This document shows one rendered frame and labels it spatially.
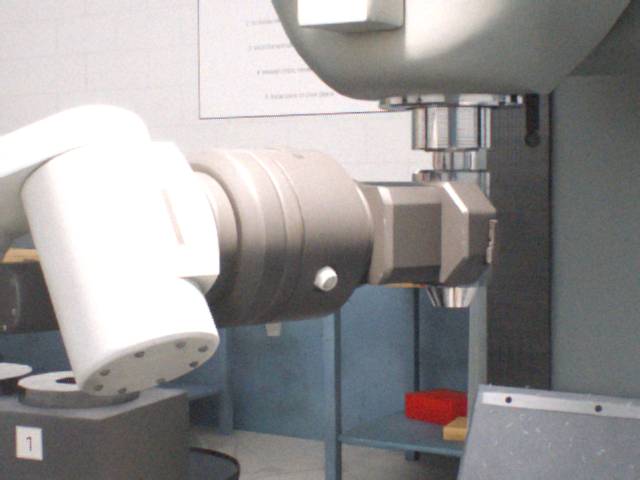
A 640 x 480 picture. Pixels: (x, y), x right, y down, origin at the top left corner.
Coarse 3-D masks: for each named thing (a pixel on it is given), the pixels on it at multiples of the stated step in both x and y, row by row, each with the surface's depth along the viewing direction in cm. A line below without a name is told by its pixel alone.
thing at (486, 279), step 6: (486, 192) 70; (492, 192) 71; (492, 198) 71; (492, 204) 71; (492, 264) 71; (486, 270) 70; (492, 270) 71; (486, 276) 70; (492, 276) 71; (480, 282) 70; (486, 282) 70; (492, 282) 71
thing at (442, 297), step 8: (432, 288) 71; (440, 288) 70; (448, 288) 70; (456, 288) 70; (464, 288) 70; (472, 288) 70; (432, 296) 71; (440, 296) 71; (448, 296) 70; (456, 296) 70; (464, 296) 71; (472, 296) 71; (440, 304) 71; (448, 304) 71; (456, 304) 71; (464, 304) 71
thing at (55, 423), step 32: (0, 384) 93; (32, 384) 90; (64, 384) 90; (0, 416) 87; (32, 416) 86; (64, 416) 85; (96, 416) 85; (128, 416) 87; (160, 416) 91; (0, 448) 88; (32, 448) 86; (64, 448) 85; (96, 448) 84; (128, 448) 87; (160, 448) 91
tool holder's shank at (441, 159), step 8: (440, 152) 71; (448, 152) 70; (456, 152) 70; (464, 152) 70; (432, 160) 71; (440, 160) 71; (448, 160) 70; (456, 160) 70; (464, 160) 70; (440, 168) 71; (448, 168) 70; (456, 168) 70; (464, 168) 71
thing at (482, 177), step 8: (416, 176) 70; (424, 176) 70; (432, 176) 69; (440, 176) 69; (448, 176) 69; (456, 176) 69; (464, 176) 69; (472, 176) 69; (480, 176) 70; (488, 176) 70; (480, 184) 70; (488, 184) 70
